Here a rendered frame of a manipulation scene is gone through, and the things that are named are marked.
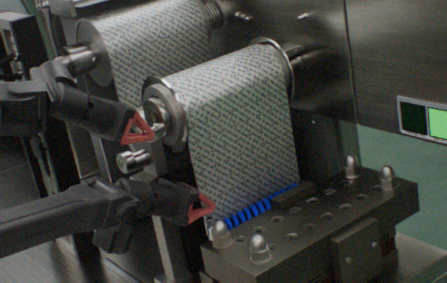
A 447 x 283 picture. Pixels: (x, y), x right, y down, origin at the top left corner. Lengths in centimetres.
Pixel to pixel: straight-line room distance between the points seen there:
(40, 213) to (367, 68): 65
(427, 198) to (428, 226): 26
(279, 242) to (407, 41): 41
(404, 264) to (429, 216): 201
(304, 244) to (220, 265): 15
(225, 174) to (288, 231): 16
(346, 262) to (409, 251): 20
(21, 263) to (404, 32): 97
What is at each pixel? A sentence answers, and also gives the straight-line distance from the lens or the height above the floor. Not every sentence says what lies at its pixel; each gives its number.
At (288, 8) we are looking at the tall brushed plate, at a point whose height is 136.
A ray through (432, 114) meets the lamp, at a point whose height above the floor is 120.
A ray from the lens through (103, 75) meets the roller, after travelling 152.
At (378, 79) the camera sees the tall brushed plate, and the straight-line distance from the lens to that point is 136.
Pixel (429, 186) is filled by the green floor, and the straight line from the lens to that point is 370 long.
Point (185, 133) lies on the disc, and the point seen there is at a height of 123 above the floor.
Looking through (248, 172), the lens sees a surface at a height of 110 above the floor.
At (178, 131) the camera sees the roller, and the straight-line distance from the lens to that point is 129.
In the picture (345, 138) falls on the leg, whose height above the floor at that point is 100.
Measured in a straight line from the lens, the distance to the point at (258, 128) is 139.
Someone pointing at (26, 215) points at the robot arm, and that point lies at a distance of 105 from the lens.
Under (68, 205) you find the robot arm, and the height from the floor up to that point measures 123.
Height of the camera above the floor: 167
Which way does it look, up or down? 21 degrees down
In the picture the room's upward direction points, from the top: 11 degrees counter-clockwise
